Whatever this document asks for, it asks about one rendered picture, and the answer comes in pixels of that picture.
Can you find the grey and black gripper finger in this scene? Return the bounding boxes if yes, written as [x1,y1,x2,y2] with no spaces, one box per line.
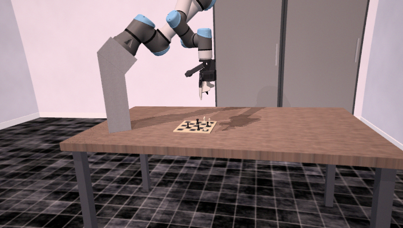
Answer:
[199,75,211,100]
[206,81,214,88]

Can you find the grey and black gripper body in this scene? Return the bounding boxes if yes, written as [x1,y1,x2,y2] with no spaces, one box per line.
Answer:
[199,59,217,82]

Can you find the black and cream chessboard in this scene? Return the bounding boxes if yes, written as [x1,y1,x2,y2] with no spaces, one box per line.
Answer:
[173,121,217,133]

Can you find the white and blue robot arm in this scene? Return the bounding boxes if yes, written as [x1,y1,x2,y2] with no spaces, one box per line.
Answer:
[113,0,216,59]

